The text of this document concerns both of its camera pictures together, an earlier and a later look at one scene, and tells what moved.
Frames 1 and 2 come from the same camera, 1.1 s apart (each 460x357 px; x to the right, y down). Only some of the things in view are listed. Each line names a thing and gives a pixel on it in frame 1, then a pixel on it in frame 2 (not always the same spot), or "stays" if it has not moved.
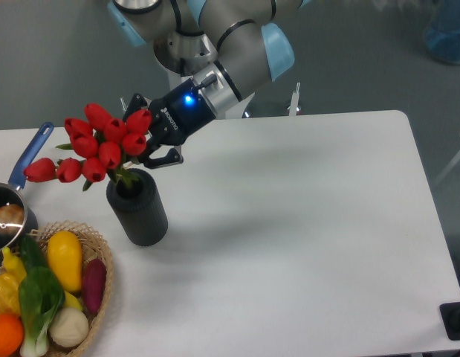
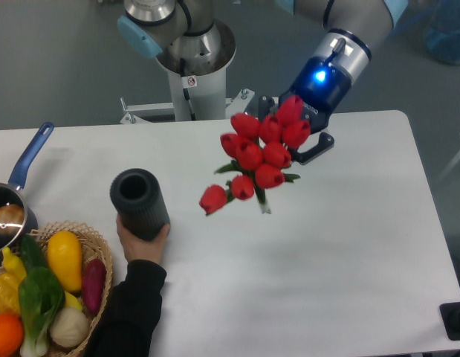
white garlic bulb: x=69 y=327 stays
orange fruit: x=7 y=335 stays
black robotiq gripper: x=177 y=115 → x=322 y=87
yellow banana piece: x=72 y=302 stays
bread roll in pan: x=7 y=219 stays
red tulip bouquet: x=104 y=146 → x=258 y=153
